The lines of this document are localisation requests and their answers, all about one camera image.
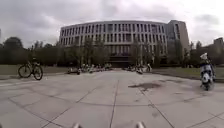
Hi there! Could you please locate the large curved grey building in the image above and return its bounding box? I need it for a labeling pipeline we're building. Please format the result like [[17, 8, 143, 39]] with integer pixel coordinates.
[[58, 19, 191, 68]]

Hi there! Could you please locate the grey stone slab plaza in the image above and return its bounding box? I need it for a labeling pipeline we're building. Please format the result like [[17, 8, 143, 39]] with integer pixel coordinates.
[[0, 69, 224, 128]]

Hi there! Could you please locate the row of trees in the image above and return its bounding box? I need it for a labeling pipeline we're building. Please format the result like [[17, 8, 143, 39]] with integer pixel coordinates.
[[129, 38, 224, 68], [0, 36, 112, 67]]

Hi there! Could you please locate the robot's own part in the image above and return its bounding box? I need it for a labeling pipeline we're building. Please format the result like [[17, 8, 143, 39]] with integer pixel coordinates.
[[135, 121, 147, 128], [72, 122, 83, 128]]

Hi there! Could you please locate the grass lawn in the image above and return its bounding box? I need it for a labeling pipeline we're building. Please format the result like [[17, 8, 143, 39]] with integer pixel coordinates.
[[0, 64, 72, 77], [151, 66, 224, 81]]

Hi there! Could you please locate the bicycle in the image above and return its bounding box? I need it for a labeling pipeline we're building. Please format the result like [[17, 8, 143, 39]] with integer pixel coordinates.
[[17, 57, 44, 81]]

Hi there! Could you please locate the white scooter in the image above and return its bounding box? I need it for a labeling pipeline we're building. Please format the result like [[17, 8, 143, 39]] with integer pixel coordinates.
[[198, 52, 216, 92]]

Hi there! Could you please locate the distant building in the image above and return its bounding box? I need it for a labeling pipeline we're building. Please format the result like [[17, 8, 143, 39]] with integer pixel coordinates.
[[213, 37, 224, 48]]

